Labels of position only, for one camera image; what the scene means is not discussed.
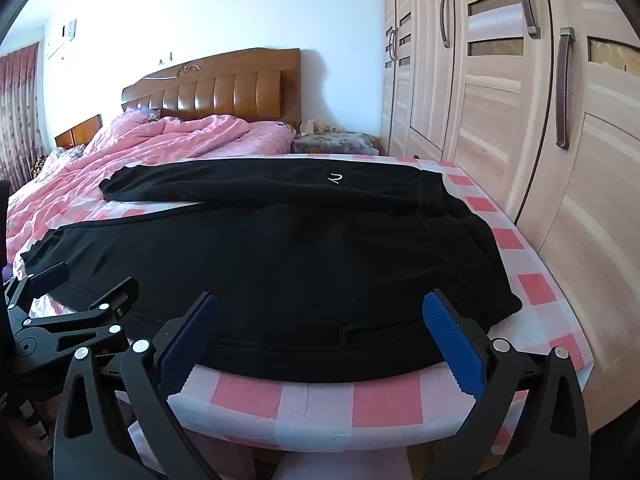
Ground nightstand with floral cloth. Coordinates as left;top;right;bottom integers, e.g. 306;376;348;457
291;131;386;157

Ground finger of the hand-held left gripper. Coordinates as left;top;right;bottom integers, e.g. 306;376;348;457
4;261;72;318
14;276;142;361

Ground white air conditioner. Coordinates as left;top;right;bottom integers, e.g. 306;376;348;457
44;19;80;58

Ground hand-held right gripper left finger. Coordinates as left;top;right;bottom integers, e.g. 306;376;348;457
52;291;223;480

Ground pink duvet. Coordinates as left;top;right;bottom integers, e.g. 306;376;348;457
7;109;296;261

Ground wooden bed headboard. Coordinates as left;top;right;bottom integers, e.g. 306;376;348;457
121;48;302;126

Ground dark red patterned curtain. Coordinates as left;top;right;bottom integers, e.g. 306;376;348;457
0;42;42;181

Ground black pants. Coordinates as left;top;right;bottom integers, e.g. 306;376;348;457
20;157;523;385

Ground light wooden wardrobe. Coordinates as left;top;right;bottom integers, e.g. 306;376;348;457
382;0;640;441

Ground pink checked bed sheet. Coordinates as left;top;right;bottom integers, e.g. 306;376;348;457
7;152;596;461

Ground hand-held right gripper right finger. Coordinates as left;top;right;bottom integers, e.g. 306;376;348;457
422;289;591;480

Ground brown wooden nightstand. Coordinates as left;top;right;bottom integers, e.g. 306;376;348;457
54;114;103;148

